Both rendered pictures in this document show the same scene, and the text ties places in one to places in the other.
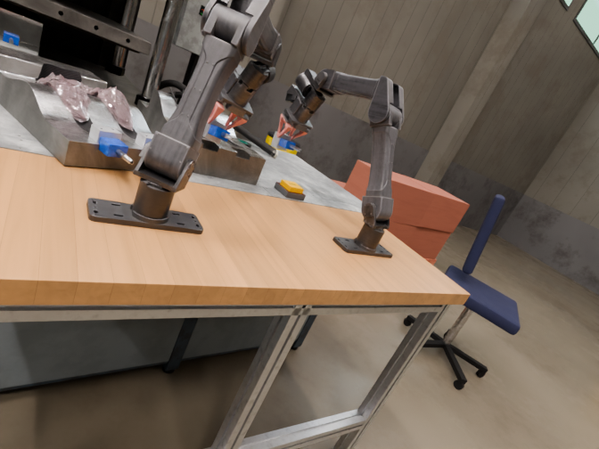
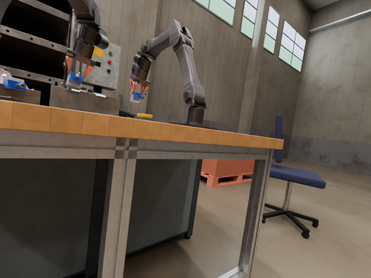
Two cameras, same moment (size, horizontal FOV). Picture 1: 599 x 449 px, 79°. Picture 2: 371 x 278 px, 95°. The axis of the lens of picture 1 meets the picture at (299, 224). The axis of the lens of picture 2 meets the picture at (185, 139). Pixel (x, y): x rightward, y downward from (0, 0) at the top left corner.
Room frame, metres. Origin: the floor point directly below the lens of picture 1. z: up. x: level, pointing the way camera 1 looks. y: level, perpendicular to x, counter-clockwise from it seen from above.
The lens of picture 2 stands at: (0.33, -0.23, 0.79)
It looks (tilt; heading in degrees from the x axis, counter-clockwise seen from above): 4 degrees down; 5
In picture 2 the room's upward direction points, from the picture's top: 8 degrees clockwise
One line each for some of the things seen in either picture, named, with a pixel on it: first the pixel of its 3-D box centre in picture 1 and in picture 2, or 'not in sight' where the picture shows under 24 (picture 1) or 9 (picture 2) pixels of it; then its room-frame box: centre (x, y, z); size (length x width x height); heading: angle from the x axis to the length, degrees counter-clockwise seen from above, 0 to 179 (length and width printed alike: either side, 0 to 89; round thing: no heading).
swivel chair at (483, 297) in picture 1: (480, 287); (290, 168); (2.12, -1.15, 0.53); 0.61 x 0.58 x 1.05; 47
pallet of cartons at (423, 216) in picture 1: (380, 211); (222, 154); (3.52, -0.66, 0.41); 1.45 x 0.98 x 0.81; 129
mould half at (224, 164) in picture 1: (197, 129); (80, 100); (1.21, 0.45, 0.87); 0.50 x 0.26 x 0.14; 45
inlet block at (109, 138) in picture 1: (115, 149); not in sight; (0.73, 0.42, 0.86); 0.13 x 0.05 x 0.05; 62
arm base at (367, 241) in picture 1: (369, 237); (195, 117); (1.00, -0.20, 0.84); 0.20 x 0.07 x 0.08; 130
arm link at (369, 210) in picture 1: (376, 216); (195, 100); (1.00, -0.19, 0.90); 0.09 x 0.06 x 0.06; 141
